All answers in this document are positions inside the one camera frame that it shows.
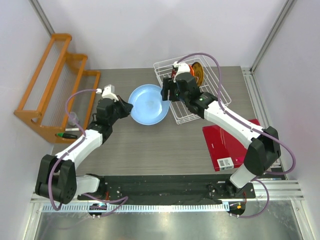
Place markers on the red folder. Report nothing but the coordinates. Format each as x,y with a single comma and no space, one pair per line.
226,151

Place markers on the light blue plate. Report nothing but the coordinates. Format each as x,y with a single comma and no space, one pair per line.
148,105

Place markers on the clear plastic cup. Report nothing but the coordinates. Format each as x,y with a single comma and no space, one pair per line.
73,119

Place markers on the green black marker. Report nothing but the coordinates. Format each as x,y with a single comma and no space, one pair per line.
66,135

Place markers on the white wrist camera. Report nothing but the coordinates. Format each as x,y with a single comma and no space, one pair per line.
180,67
108,92

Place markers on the yellow patterned plate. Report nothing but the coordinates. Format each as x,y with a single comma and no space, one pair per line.
198,71

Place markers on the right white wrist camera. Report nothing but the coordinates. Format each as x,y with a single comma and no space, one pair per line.
180,67

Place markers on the orange wooden rack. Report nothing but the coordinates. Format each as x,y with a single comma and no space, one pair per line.
59,74

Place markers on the orange plate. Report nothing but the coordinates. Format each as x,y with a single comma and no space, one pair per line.
191,70

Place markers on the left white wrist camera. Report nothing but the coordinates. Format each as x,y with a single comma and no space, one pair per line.
108,92

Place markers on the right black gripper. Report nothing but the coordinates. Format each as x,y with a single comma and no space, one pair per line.
168,82

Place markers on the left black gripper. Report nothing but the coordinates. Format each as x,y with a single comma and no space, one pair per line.
126,107

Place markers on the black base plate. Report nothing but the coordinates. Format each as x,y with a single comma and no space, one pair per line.
167,190

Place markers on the white wire dish rack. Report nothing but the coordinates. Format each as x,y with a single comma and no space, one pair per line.
163,69

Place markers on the slotted metal rail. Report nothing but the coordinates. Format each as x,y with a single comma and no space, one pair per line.
82,207

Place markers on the red floral plate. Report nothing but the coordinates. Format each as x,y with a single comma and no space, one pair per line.
173,74

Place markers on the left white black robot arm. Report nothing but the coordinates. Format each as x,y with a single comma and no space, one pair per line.
57,179

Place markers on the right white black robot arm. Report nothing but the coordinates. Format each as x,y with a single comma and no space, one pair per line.
261,144

